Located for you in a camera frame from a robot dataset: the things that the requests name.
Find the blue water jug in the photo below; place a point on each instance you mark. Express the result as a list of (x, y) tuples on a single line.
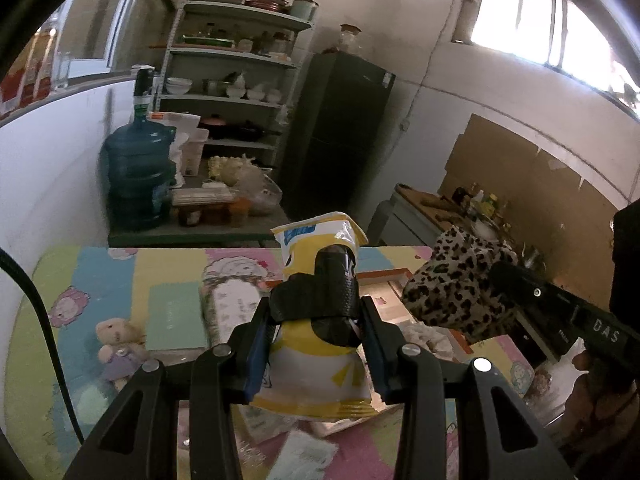
[(137, 166)]

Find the low green table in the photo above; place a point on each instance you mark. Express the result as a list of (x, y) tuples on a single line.
[(223, 225)]

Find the plastic bag of food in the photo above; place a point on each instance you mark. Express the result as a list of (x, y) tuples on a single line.
[(247, 180)]

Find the colourful cartoon bed sheet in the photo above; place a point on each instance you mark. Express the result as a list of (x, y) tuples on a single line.
[(82, 286)]

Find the glass jar on refrigerator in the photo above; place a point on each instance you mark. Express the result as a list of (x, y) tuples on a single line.
[(349, 41)]

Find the grey metal shelf rack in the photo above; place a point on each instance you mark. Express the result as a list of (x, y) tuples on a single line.
[(237, 65)]

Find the orange rimmed cardboard tray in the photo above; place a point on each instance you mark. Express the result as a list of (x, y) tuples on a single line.
[(385, 289)]

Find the person's right hand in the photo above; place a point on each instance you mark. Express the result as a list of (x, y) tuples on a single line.
[(600, 406)]

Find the floral tissue box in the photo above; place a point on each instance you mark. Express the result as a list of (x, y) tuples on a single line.
[(231, 288)]

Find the black hair scrunchie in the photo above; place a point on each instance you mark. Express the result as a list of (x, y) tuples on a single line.
[(327, 298)]

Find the yellow white snack pouch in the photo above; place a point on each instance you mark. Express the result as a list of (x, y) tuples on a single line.
[(314, 370)]

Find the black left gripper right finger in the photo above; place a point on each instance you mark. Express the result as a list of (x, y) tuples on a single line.
[(499, 438)]

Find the brown cardboard wall sheet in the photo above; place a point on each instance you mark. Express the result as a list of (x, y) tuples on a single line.
[(548, 205)]

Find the white paper bag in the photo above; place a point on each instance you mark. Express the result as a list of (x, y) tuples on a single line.
[(187, 148)]

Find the beige teddy bear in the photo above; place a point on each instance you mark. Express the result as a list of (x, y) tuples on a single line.
[(122, 351)]

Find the grey kitchen counter cabinet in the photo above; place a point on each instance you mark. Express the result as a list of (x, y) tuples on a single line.
[(412, 217)]

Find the leopard print cloth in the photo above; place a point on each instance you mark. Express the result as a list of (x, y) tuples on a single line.
[(452, 289)]

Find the mint green tissue pack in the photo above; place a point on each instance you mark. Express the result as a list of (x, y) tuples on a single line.
[(175, 318)]

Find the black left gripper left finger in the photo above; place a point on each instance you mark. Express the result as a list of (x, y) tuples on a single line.
[(137, 436)]

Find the black refrigerator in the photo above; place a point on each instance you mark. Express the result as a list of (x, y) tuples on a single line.
[(337, 117)]

